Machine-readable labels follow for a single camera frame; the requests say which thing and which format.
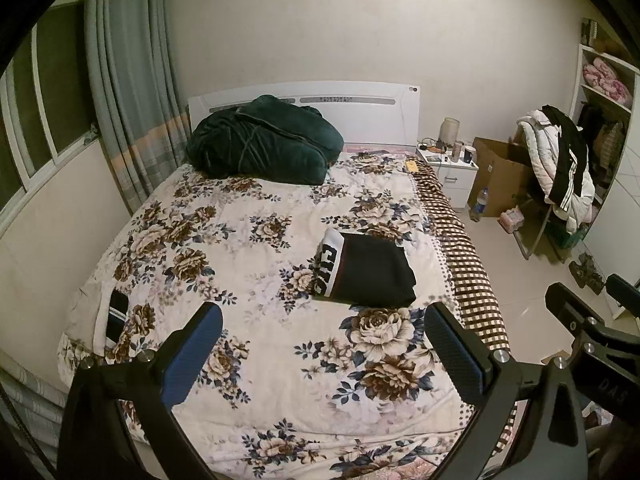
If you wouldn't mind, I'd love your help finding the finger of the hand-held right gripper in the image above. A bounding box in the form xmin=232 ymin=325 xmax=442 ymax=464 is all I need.
xmin=606 ymin=274 xmax=640 ymax=308
xmin=545 ymin=282 xmax=607 ymax=342

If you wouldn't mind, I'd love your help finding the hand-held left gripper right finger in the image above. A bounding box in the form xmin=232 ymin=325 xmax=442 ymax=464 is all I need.
xmin=424 ymin=302 xmax=589 ymax=480

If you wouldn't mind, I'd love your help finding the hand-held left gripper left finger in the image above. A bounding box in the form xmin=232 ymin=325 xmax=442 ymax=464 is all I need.
xmin=57 ymin=302 xmax=224 ymax=480

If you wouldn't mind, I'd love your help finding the black shorts white waistband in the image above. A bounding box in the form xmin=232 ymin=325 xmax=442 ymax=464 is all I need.
xmin=311 ymin=227 xmax=418 ymax=308

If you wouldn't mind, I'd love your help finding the patterned slipper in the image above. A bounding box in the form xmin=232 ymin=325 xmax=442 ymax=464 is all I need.
xmin=570 ymin=254 xmax=606 ymax=296

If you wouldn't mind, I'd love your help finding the green basket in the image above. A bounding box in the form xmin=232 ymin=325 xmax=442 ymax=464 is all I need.
xmin=545 ymin=220 xmax=591 ymax=251

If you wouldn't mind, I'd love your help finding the brown checkered blanket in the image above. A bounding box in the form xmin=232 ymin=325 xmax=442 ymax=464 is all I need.
xmin=410 ymin=162 xmax=511 ymax=352

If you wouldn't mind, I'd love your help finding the black and white garment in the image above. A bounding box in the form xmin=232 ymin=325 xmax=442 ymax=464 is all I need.
xmin=95 ymin=287 xmax=132 ymax=352

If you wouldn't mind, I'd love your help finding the white wardrobe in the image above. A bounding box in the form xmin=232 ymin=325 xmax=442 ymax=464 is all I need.
xmin=570 ymin=42 xmax=640 ymax=322

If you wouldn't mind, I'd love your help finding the pink tissue pack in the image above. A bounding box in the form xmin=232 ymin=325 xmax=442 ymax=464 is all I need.
xmin=500 ymin=208 xmax=526 ymax=234

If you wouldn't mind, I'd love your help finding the floral quilt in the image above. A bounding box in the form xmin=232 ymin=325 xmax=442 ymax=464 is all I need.
xmin=57 ymin=152 xmax=506 ymax=480

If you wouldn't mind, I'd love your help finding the grey garment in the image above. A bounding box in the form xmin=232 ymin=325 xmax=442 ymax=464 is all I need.
xmin=64 ymin=280 xmax=108 ymax=357

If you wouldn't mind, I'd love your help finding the pink floral sheet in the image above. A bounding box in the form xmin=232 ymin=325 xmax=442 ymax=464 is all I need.
xmin=345 ymin=141 xmax=456 ymax=480

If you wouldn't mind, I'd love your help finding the clear water bottle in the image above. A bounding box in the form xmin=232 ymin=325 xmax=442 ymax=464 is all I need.
xmin=469 ymin=187 xmax=490 ymax=224

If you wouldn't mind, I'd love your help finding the black white-striped garment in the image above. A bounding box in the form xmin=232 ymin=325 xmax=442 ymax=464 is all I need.
xmin=542 ymin=105 xmax=591 ymax=212

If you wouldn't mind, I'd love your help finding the brown cardboard box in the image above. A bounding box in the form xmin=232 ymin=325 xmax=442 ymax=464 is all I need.
xmin=467 ymin=136 xmax=539 ymax=219

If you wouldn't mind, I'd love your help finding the white nightstand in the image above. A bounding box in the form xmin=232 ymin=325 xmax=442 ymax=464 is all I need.
xmin=416 ymin=147 xmax=480 ymax=211

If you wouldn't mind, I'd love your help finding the grey striped mattress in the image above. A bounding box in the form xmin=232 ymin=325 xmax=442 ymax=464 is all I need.
xmin=0 ymin=354 xmax=151 ymax=480

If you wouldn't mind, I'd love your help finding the beige jar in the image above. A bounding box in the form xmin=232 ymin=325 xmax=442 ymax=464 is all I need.
xmin=439 ymin=117 xmax=461 ymax=148

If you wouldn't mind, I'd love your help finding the pink folded bedding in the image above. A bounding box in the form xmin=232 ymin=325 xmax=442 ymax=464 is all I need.
xmin=582 ymin=57 xmax=632 ymax=104

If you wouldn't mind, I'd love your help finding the dark green blanket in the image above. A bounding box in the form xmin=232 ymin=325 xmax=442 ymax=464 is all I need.
xmin=187 ymin=94 xmax=345 ymax=185

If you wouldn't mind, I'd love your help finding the white bed headboard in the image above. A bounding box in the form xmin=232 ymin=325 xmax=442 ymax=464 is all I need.
xmin=187 ymin=81 xmax=421 ymax=150

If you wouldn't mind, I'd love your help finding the grey-green striped curtain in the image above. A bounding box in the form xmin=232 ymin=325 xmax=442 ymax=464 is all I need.
xmin=85 ymin=0 xmax=193 ymax=216

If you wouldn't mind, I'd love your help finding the window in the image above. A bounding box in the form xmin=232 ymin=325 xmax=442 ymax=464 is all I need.
xmin=0 ymin=0 xmax=98 ymax=211

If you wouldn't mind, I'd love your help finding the metal frame chair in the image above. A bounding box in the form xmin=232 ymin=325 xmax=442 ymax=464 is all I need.
xmin=514 ymin=200 xmax=557 ymax=261

